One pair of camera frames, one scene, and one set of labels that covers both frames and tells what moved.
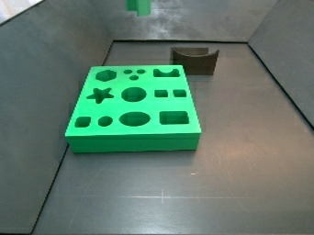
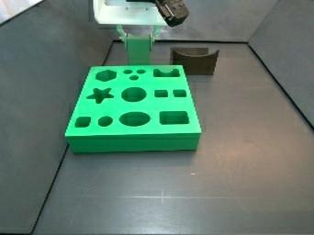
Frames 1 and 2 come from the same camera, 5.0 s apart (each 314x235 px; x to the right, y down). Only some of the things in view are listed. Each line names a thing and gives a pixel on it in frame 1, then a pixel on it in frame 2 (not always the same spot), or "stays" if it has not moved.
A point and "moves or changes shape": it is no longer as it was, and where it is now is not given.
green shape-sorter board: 135,108 stays
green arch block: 141,5 moves or changes shape
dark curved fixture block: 198,61 stays
